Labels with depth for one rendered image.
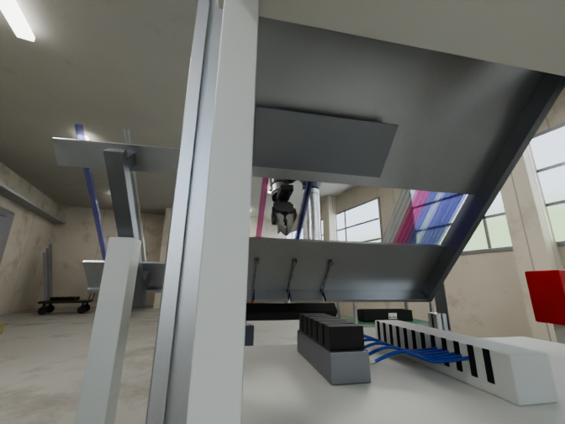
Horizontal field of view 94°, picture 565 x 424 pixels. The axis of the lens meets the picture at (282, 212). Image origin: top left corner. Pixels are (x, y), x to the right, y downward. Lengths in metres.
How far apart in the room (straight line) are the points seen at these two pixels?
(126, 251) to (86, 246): 9.36
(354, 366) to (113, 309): 0.59
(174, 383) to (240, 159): 0.23
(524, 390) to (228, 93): 0.39
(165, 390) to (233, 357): 0.15
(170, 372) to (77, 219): 10.06
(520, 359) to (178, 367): 0.34
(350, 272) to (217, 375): 0.72
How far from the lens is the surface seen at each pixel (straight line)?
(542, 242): 4.02
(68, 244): 10.26
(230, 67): 0.24
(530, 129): 0.84
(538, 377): 0.41
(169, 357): 0.32
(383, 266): 0.90
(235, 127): 0.21
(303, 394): 0.34
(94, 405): 0.82
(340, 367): 0.36
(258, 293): 0.83
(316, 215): 1.12
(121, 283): 0.78
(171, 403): 0.34
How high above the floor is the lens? 0.73
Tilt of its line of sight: 15 degrees up
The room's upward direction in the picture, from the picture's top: 1 degrees clockwise
